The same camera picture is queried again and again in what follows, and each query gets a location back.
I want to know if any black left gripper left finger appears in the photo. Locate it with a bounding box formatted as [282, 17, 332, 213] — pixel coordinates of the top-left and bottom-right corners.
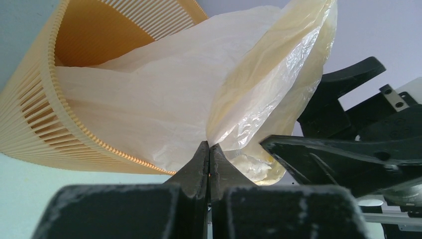
[33, 141, 210, 239]

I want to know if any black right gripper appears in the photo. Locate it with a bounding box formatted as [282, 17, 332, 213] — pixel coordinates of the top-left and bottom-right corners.
[260, 56, 422, 197]

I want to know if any translucent cream trash bag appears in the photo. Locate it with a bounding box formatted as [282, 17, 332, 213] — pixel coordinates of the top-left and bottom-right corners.
[56, 0, 337, 185]

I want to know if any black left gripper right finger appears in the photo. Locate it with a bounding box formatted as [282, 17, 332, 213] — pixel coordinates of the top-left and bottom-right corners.
[209, 145, 370, 239]

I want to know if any yellow plastic trash bin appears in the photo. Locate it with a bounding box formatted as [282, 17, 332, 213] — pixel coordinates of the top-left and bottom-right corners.
[0, 0, 207, 175]

